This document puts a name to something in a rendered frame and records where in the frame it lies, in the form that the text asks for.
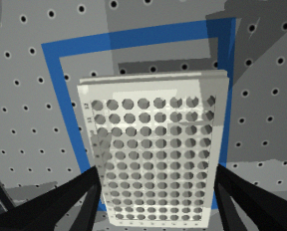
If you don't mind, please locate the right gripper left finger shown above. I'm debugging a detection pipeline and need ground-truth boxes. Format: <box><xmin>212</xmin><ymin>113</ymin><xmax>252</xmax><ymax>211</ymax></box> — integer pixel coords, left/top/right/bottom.
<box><xmin>0</xmin><ymin>165</ymin><xmax>102</xmax><ymax>231</ymax></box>

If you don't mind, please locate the white well plate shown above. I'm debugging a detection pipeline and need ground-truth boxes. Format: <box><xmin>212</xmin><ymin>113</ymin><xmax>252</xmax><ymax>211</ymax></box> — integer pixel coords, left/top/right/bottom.
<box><xmin>77</xmin><ymin>70</ymin><xmax>229</xmax><ymax>228</ymax></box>

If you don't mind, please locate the blue tape outline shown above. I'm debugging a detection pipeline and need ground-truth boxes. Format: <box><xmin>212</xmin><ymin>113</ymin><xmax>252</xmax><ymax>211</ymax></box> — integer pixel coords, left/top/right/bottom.
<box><xmin>41</xmin><ymin>17</ymin><xmax>236</xmax><ymax>173</ymax></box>

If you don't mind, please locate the grey flat base plate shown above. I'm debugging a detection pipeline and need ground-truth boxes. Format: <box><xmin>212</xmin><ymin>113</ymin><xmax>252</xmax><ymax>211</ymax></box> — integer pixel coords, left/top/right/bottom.
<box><xmin>0</xmin><ymin>0</ymin><xmax>287</xmax><ymax>207</ymax></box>

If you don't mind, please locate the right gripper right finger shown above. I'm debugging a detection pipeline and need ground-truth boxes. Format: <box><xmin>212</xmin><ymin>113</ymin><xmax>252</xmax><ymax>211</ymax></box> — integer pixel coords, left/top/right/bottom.
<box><xmin>213</xmin><ymin>163</ymin><xmax>287</xmax><ymax>231</ymax></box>

